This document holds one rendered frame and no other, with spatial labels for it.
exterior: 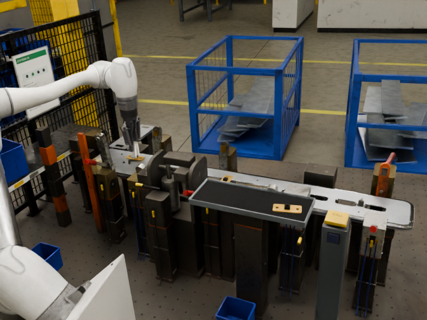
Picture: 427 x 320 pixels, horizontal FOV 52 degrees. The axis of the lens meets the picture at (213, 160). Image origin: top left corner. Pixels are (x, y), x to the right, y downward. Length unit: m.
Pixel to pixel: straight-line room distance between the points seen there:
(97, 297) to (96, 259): 0.63
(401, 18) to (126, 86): 8.05
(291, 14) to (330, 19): 0.77
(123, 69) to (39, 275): 0.86
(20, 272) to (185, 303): 0.60
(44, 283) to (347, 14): 8.58
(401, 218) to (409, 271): 0.32
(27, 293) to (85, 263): 0.56
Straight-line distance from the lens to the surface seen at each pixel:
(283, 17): 9.52
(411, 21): 9.53
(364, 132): 4.16
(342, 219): 1.30
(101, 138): 1.77
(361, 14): 9.44
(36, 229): 2.24
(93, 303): 1.32
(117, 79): 1.84
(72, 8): 2.53
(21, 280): 1.42
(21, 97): 1.69
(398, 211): 1.68
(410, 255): 1.98
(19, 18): 4.52
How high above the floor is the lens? 1.90
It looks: 27 degrees down
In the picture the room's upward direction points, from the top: 3 degrees counter-clockwise
